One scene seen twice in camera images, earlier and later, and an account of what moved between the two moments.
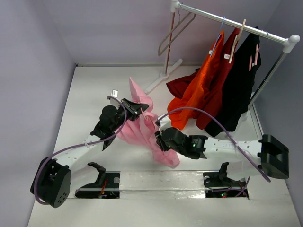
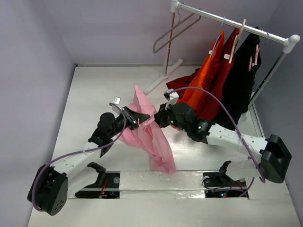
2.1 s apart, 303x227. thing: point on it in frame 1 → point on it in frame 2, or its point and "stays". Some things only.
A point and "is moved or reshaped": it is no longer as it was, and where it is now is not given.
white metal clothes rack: [289, 41] stays
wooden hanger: [236, 41] stays
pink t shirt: [141, 131] is moved or reshaped
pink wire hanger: [144, 114] is moved or reshaped
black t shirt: [236, 93] stays
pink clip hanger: [257, 50] stays
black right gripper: [158, 140] → [162, 116]
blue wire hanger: [218, 38] stays
